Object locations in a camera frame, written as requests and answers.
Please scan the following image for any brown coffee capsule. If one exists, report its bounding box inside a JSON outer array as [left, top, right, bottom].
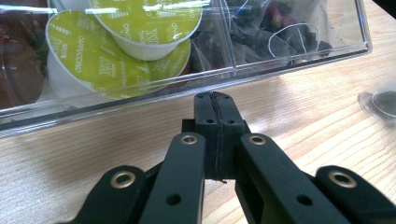
[[0, 12, 49, 110]]

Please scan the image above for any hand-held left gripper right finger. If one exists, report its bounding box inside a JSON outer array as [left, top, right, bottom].
[[212, 91, 252, 183]]

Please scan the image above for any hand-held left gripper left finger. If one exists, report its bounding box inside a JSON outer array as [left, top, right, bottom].
[[181, 91, 222, 182]]

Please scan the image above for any clear capsule with dark lid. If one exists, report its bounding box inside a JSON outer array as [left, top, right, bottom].
[[357, 81, 396, 125]]

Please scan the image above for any green lid coffee capsule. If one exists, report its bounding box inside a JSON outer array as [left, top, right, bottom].
[[105, 38, 191, 100], [45, 9, 151, 98], [89, 0, 204, 62]]

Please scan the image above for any clear plastic organiser box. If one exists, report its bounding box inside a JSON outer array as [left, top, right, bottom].
[[0, 0, 374, 140]]

